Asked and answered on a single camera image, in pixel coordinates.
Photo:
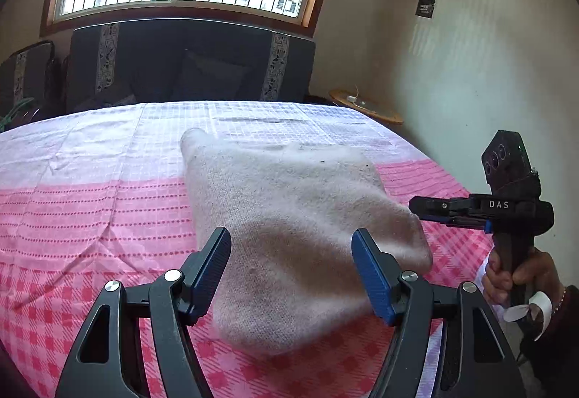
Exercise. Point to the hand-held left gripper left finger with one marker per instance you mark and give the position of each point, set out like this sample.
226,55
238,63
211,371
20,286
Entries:
212,271

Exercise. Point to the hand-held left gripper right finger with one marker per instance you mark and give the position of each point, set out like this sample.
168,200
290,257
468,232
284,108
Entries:
373,275

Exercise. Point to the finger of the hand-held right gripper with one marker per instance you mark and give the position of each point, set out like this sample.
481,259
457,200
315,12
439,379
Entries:
438,208

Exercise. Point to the beige knit sweater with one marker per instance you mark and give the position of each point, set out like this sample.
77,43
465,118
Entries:
294,208

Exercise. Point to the person's right forearm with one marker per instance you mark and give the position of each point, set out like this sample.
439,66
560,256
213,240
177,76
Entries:
565,343

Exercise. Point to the person's right hand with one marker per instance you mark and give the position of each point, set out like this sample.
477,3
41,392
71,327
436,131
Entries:
538,271

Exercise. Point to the round wooden side table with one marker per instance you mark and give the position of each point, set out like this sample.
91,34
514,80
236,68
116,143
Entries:
380,110

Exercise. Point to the pink checked blanket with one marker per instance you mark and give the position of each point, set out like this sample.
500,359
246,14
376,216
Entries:
90,208

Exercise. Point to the small white item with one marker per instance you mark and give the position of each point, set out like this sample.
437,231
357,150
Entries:
353,98

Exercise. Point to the dark patterned sofa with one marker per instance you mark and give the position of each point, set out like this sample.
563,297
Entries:
149,58

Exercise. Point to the dark patterned armchair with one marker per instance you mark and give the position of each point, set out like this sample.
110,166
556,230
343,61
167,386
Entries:
31,72

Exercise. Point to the black wall sign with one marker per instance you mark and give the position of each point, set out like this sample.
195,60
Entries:
425,8

